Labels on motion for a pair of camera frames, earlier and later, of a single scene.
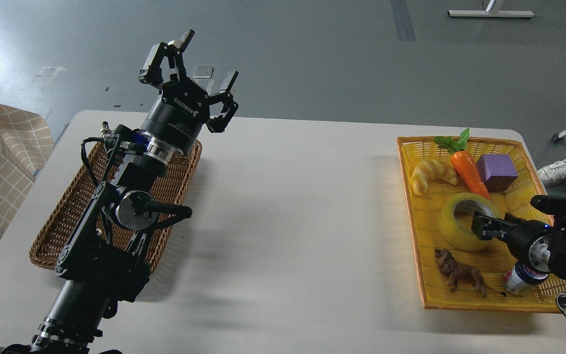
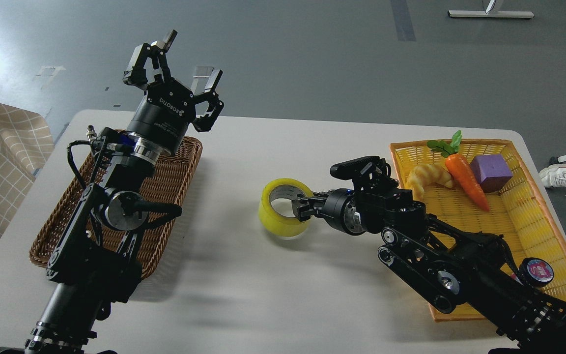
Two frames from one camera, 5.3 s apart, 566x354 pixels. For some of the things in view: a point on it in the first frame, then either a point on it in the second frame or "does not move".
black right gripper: (531, 242) to (337, 207)
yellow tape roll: (450, 231) to (277, 224)
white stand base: (482, 14) does not move
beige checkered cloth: (7, 150) does not move
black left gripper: (176, 116) to (167, 111)
